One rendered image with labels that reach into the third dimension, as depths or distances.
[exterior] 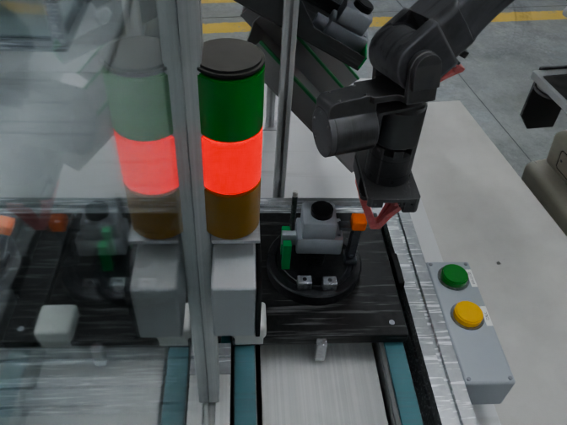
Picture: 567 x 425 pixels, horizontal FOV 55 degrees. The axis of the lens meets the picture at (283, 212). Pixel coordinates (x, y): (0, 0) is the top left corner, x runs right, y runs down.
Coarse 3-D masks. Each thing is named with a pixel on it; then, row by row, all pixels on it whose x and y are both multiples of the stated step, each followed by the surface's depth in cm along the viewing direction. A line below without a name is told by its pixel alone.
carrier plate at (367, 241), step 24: (264, 216) 89; (288, 216) 90; (264, 240) 85; (360, 240) 87; (264, 264) 82; (384, 264) 83; (264, 288) 79; (360, 288) 80; (384, 288) 80; (288, 312) 76; (312, 312) 76; (336, 312) 76; (360, 312) 76; (384, 312) 77; (288, 336) 73; (312, 336) 73; (336, 336) 74; (360, 336) 74; (384, 336) 74
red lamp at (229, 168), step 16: (208, 144) 39; (224, 144) 39; (240, 144) 39; (256, 144) 40; (208, 160) 40; (224, 160) 40; (240, 160) 40; (256, 160) 41; (208, 176) 41; (224, 176) 41; (240, 176) 41; (256, 176) 42; (224, 192) 42; (240, 192) 42
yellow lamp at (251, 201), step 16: (208, 192) 42; (256, 192) 44; (208, 208) 44; (224, 208) 43; (240, 208) 43; (256, 208) 45; (208, 224) 45; (224, 224) 44; (240, 224) 45; (256, 224) 46
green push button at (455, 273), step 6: (450, 264) 84; (444, 270) 83; (450, 270) 83; (456, 270) 83; (462, 270) 83; (444, 276) 82; (450, 276) 82; (456, 276) 82; (462, 276) 82; (450, 282) 81; (456, 282) 81; (462, 282) 81
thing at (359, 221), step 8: (352, 216) 75; (360, 216) 75; (344, 224) 76; (352, 224) 75; (360, 224) 75; (352, 232) 77; (360, 232) 76; (352, 240) 77; (352, 248) 78; (352, 256) 80
